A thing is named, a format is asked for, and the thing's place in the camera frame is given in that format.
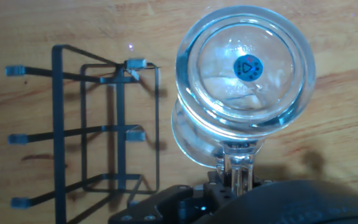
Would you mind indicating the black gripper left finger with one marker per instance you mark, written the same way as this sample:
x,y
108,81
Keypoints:
x,y
216,191

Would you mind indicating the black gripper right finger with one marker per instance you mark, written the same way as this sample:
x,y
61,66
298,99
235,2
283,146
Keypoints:
x,y
263,182

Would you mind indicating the black metal cup rack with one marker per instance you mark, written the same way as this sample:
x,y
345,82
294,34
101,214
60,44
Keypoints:
x,y
58,124

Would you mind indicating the glossy wooden board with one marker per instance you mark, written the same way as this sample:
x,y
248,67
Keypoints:
x,y
337,109

